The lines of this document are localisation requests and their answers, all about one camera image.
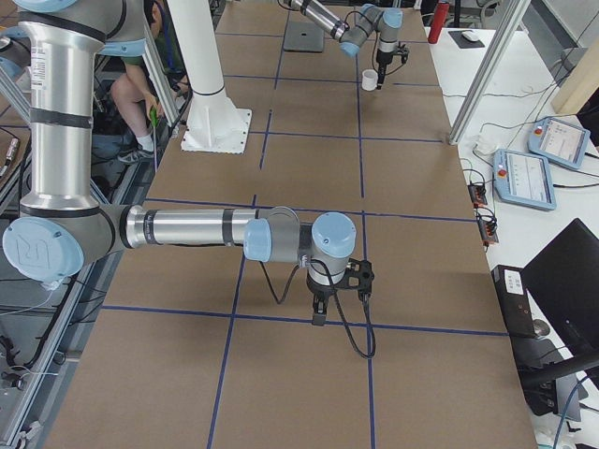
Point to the white cup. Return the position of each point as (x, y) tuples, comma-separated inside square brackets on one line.
[(369, 80)]

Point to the grey closed laptop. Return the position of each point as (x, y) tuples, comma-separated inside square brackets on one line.
[(303, 37)]

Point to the red water bottle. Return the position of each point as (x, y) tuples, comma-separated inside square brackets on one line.
[(438, 20)]

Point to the black mouse pad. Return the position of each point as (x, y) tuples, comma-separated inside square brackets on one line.
[(462, 42)]

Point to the white computer mouse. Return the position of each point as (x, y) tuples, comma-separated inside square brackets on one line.
[(470, 35)]

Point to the brown paper table cover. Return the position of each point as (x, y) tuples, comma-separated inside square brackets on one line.
[(200, 348)]

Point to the white power adapter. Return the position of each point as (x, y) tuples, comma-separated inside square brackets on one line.
[(484, 147)]

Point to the upper orange electronics board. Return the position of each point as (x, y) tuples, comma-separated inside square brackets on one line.
[(477, 193)]

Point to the orange electronics board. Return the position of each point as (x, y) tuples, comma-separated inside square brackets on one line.
[(477, 193), (487, 226)]

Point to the lower blue teach pendant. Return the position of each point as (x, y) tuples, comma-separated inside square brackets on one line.
[(523, 179)]

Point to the blue teach pendant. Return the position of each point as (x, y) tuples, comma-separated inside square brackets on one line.
[(523, 179), (562, 143)]

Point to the lower orange electronics board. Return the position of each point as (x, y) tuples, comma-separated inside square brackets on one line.
[(487, 226)]

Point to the upper blue teach pendant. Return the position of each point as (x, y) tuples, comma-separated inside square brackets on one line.
[(562, 143)]

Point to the black desktop computer box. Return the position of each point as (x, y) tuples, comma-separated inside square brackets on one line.
[(513, 298)]

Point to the black computer monitor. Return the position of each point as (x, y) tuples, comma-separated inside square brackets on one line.
[(563, 280)]

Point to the seated person green shirt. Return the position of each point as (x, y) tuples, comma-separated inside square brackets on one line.
[(132, 93)]

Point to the aluminium frame post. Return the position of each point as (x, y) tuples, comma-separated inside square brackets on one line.
[(496, 49)]

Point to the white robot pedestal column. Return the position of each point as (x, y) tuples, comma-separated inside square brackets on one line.
[(214, 123)]

